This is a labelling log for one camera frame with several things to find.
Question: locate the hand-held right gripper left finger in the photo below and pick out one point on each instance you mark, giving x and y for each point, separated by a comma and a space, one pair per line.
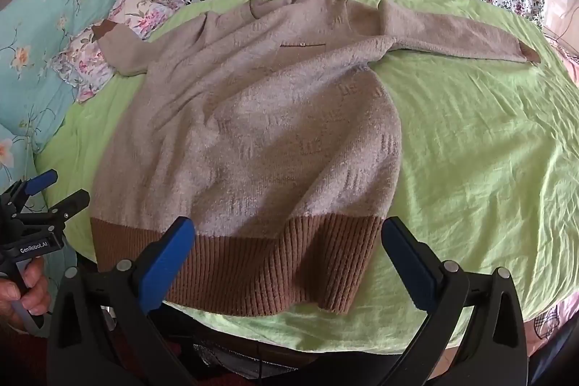
165, 266

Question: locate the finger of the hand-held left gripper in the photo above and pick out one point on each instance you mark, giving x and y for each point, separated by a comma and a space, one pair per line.
68, 205
40, 181

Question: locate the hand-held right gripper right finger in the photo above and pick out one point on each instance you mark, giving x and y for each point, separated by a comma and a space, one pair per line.
411, 266

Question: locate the beige knitted sweater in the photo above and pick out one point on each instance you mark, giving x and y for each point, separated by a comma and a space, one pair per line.
253, 132

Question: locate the person's left hand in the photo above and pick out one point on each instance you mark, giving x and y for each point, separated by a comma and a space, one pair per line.
25, 291

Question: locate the teal floral pillow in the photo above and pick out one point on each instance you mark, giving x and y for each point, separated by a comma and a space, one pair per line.
40, 65

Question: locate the light green bed sheet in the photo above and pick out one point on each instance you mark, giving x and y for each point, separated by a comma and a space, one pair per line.
475, 151

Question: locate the small ruffled floral pillow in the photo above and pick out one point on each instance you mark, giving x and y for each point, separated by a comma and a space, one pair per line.
108, 42

